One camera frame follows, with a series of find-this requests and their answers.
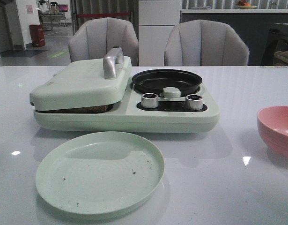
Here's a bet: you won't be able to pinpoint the breakfast maker hinged lid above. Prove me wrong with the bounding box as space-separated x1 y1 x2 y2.
30 47 132 111

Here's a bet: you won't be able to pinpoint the mint green breakfast maker base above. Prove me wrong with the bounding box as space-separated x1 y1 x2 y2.
34 77 220 133

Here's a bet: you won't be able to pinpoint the dark grey sideboard counter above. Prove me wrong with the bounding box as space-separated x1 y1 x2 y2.
181 9 288 66

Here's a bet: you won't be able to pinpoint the black round frying pan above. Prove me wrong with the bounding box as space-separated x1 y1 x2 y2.
132 69 202 97

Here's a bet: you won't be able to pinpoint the silver control knob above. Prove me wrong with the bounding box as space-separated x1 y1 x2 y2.
140 93 159 109
185 94 204 111

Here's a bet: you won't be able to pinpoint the left silver control knob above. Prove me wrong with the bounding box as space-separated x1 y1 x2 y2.
140 93 159 109

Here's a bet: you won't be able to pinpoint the fruit bowl on counter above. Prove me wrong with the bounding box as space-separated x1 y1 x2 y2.
236 0 258 9

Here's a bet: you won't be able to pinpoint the red bin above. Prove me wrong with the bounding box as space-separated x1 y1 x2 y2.
29 24 45 47

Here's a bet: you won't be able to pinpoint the pink bowl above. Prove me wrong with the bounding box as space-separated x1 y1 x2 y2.
257 105 288 157

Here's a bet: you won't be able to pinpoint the left grey upholstered chair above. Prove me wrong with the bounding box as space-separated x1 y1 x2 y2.
68 17 139 66

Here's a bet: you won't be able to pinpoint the mint green plate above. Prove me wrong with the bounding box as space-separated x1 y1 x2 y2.
36 132 165 219

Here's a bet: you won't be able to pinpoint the right silver control knob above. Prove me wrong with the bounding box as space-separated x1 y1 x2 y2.
185 94 204 111

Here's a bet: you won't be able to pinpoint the beige cushion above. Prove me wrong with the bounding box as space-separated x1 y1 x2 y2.
274 51 288 65

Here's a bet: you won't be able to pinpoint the grey upholstered chair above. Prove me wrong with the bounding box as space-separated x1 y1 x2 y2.
164 20 250 66
68 17 139 66

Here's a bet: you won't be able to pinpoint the right grey upholstered chair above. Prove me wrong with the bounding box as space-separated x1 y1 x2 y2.
164 20 250 66

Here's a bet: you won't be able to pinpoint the white refrigerator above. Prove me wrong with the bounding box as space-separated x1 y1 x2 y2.
138 0 181 66

